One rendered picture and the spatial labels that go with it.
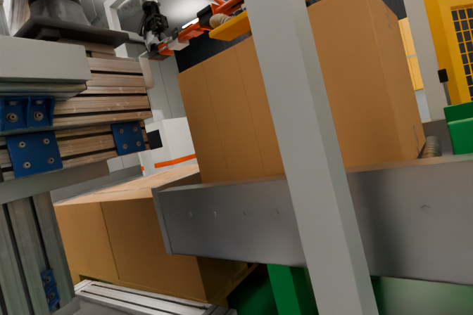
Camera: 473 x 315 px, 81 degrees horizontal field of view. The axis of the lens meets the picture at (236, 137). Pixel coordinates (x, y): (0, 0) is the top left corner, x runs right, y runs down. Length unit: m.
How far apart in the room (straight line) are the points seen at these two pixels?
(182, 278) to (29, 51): 0.92
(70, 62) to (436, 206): 0.67
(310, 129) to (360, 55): 0.33
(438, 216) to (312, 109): 0.29
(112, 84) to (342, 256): 0.66
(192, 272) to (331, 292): 0.79
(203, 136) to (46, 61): 0.48
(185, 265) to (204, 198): 0.47
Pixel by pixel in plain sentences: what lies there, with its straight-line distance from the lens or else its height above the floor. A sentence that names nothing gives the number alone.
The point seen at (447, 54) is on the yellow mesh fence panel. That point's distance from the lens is 1.25.
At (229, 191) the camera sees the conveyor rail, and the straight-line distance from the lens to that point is 0.68.
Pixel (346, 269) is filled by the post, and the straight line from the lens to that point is 0.40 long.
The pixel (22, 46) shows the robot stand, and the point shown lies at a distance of 0.60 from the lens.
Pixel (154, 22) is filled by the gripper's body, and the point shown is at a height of 1.26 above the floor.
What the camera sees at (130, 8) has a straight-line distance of 9.07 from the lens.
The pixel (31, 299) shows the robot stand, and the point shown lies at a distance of 0.90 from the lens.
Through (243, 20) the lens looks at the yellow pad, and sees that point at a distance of 0.88.
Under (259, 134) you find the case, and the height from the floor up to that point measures 0.69.
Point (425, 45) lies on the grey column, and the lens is 1.81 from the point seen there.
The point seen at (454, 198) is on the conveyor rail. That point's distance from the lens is 0.53.
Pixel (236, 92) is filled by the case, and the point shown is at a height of 0.82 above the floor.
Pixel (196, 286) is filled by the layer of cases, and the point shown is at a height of 0.20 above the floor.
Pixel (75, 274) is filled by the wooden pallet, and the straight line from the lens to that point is 2.09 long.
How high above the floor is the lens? 0.71
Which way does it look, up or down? 1 degrees down
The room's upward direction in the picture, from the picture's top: 14 degrees counter-clockwise
